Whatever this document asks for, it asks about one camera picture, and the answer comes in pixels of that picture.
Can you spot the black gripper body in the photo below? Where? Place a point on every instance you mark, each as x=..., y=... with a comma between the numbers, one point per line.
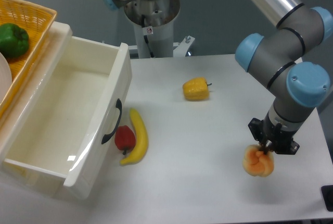
x=283, y=143

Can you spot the round orange bread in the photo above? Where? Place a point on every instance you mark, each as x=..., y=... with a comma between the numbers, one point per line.
x=256, y=163

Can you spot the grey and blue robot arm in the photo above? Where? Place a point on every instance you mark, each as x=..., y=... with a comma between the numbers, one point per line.
x=298, y=87

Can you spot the white open drawer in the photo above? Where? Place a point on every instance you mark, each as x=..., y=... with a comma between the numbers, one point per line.
x=59, y=144

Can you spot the white drawer cabinet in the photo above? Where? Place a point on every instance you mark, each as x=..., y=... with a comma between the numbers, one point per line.
x=15, y=116

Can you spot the black object at table edge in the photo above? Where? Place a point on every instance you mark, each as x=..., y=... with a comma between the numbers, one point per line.
x=327, y=193

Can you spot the yellow bell pepper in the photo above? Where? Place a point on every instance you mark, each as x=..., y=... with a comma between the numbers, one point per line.
x=196, y=89

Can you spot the yellow banana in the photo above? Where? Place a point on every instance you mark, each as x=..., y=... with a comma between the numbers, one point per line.
x=142, y=139

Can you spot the red bell pepper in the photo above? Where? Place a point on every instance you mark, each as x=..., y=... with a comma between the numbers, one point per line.
x=125, y=139

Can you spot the yellow woven basket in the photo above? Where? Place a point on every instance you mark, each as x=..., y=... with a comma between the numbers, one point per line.
x=24, y=27

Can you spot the white plate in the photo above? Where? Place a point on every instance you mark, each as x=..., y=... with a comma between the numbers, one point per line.
x=5, y=77

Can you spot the green bell pepper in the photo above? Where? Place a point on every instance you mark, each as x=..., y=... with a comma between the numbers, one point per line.
x=14, y=40

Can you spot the black drawer handle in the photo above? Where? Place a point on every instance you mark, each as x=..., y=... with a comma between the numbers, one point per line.
x=107, y=137

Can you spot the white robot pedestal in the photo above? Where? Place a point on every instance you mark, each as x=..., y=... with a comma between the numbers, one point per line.
x=153, y=23

